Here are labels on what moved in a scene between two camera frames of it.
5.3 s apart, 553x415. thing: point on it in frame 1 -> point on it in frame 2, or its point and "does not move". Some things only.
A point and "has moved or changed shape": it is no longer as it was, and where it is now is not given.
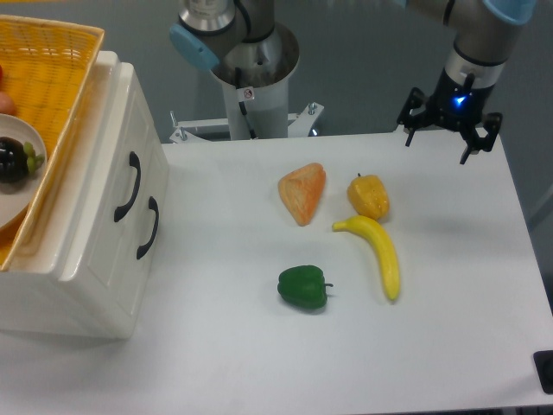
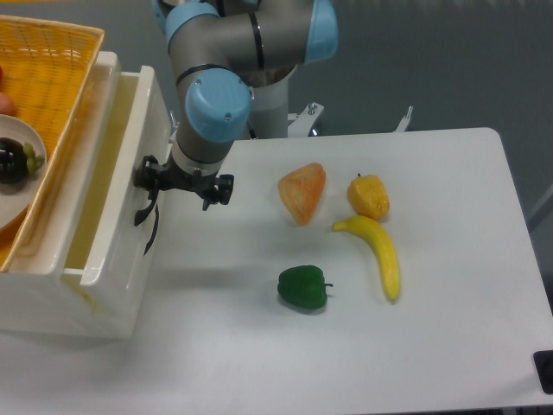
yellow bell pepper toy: [367, 196] does not move
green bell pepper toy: [304, 285] does not move
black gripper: [458, 104] -> [152, 177]
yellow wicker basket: [46, 64] does not move
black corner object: [543, 366] does not move
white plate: [16, 197] does not move
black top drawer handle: [135, 162] -> [141, 213]
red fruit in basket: [6, 103] does not move
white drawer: [132, 175] has moved or changed shape
